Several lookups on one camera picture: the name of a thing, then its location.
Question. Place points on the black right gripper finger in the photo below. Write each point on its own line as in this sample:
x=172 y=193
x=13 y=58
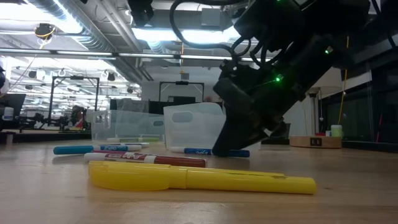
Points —
x=236 y=140

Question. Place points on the blue cap Expo marker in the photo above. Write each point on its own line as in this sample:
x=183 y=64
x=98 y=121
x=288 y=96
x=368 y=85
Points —
x=196 y=151

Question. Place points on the navy cap Expo marker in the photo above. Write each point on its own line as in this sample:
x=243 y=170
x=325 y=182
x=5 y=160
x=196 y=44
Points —
x=140 y=144

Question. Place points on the teal cap Expo marker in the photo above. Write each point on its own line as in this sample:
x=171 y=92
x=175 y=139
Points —
x=71 y=150

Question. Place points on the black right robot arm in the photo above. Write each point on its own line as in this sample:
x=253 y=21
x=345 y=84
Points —
x=326 y=31

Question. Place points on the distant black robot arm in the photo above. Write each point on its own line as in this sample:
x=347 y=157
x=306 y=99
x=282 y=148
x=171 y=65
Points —
x=74 y=116

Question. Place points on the frosted plastic bin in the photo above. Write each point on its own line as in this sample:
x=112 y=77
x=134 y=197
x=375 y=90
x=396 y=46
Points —
x=192 y=130

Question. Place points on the black office chair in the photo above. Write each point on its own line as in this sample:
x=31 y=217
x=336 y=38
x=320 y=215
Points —
x=285 y=130

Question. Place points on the person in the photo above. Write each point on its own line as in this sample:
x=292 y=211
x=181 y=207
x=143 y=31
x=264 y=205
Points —
x=208 y=99

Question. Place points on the brown cap Expo marker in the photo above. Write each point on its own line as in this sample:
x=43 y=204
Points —
x=180 y=161

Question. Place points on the white shade lamp wooden base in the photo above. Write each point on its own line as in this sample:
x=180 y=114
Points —
x=314 y=141

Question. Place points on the green cup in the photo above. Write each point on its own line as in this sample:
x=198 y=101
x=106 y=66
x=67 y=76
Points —
x=336 y=130

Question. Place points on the clear plastic bin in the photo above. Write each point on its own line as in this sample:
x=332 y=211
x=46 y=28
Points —
x=124 y=124

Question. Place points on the linear ceiling light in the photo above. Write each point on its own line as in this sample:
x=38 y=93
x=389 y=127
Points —
x=149 y=56

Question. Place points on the black desk monitor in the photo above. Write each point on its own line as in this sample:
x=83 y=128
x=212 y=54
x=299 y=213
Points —
x=14 y=102

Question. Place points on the white container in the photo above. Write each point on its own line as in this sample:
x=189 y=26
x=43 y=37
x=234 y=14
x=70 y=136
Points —
x=9 y=113

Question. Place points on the black frame stand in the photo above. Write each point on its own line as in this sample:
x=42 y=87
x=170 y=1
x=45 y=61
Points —
x=74 y=77
x=182 y=82

